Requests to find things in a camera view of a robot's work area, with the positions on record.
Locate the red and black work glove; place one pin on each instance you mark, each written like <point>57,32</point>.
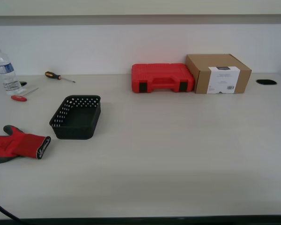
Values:
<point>18,145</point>

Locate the black perforated plastic basket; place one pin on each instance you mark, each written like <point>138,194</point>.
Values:
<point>77,119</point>

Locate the red plastic tool case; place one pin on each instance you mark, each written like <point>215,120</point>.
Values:
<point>162,76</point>

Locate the brown cardboard box white label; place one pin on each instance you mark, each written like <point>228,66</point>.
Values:
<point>220,75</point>

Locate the clear plastic water bottle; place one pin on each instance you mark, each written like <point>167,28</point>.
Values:
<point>5,72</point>

